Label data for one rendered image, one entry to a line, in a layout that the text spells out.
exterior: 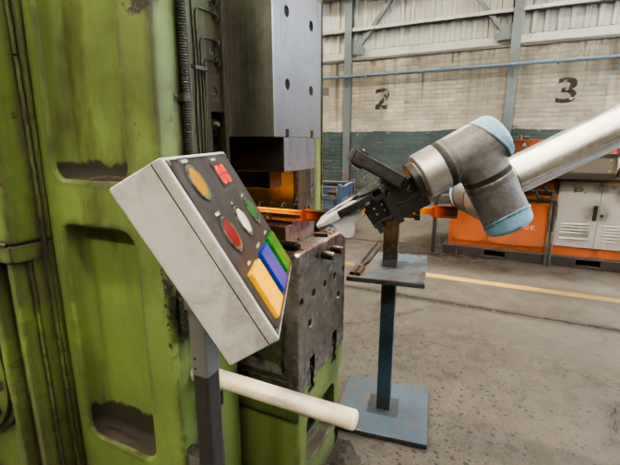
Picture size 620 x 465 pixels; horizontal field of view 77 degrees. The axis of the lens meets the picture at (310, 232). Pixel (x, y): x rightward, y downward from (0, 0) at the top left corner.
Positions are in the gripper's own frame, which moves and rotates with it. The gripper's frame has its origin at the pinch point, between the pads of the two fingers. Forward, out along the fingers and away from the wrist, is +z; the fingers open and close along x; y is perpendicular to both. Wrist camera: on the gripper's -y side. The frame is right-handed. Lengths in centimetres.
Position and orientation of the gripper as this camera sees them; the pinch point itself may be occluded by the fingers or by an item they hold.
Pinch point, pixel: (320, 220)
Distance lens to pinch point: 76.4
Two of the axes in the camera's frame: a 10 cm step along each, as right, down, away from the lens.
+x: 0.1, -2.2, 9.7
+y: 5.0, 8.5, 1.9
